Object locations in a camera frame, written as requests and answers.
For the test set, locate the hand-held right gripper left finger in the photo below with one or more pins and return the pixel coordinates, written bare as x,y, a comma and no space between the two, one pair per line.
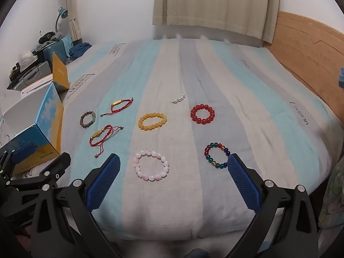
103,182

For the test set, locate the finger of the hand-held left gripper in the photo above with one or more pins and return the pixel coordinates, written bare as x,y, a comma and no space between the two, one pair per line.
23,151
57,165

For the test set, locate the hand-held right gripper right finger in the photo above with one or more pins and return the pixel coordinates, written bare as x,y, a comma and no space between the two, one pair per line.
243,182

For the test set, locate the sky print cardboard box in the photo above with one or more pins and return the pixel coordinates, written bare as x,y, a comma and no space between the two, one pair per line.
49,113

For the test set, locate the grey plastic case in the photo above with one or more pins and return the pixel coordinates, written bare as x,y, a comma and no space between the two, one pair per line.
29,72

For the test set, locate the orange cardboard box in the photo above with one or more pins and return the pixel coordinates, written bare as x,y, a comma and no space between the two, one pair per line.
59,72

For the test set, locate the pastel printed cloth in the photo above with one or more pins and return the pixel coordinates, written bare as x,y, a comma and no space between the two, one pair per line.
333,199

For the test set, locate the teal suitcase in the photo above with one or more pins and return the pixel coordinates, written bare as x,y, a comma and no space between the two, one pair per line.
60,48

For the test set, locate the striped bed sheet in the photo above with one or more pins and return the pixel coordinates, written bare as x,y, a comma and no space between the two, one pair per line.
188,80

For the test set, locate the dark blue clothes pile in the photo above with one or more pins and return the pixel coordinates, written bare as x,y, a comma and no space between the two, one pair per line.
79,49

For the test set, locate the dark bag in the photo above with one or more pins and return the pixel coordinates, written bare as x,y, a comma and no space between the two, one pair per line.
49,37

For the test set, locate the small blue object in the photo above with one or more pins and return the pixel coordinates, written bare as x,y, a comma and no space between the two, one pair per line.
341,78

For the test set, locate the blue desk lamp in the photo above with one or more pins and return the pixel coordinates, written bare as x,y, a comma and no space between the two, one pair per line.
63,13

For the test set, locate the wooden headboard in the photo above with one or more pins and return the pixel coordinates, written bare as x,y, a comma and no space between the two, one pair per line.
303,48

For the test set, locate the narrow beige curtain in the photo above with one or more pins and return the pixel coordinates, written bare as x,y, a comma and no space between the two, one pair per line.
71,5

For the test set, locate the wide beige curtain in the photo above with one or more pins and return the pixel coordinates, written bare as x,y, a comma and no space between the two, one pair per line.
215,2

